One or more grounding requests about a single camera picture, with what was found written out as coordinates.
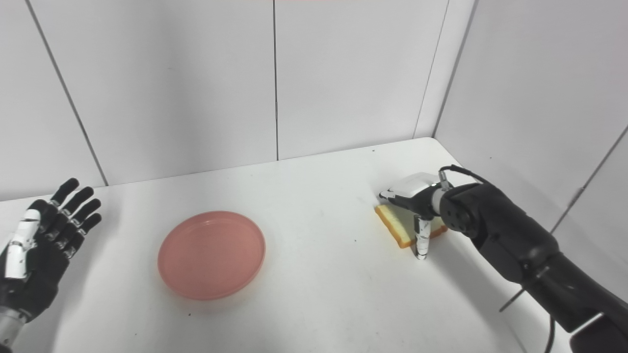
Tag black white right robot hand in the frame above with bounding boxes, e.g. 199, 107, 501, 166
378, 172, 442, 260

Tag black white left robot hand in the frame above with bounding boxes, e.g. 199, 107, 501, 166
0, 177, 103, 323

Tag slice of white bread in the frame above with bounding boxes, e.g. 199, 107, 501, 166
375, 203, 448, 249

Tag pink round plate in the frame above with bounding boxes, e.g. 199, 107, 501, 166
157, 211, 266, 301

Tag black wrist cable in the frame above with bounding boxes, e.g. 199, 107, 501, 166
438, 166, 491, 192

